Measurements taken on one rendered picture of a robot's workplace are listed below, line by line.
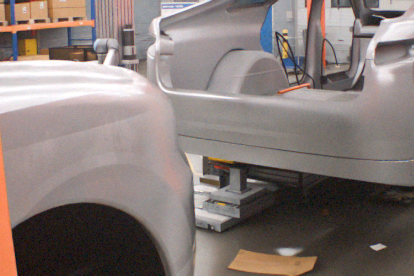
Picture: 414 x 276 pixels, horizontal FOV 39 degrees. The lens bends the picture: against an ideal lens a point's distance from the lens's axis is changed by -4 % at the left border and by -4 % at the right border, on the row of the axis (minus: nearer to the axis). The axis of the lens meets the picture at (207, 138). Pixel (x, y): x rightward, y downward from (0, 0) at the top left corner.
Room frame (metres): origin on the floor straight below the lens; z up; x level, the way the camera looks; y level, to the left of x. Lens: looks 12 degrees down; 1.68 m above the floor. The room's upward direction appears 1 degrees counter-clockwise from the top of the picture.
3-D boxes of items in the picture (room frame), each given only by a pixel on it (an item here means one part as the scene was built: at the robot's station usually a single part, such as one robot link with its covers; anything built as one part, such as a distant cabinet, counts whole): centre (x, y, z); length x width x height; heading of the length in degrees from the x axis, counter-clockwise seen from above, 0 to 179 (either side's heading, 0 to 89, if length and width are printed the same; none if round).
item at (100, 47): (5.21, 0.88, 1.19); 0.15 x 0.12 x 0.55; 67
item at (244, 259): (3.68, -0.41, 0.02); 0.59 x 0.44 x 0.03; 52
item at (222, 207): (4.68, -0.25, 0.13); 0.50 x 0.36 x 0.10; 142
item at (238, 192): (4.68, -0.25, 0.32); 0.40 x 0.30 x 0.28; 142
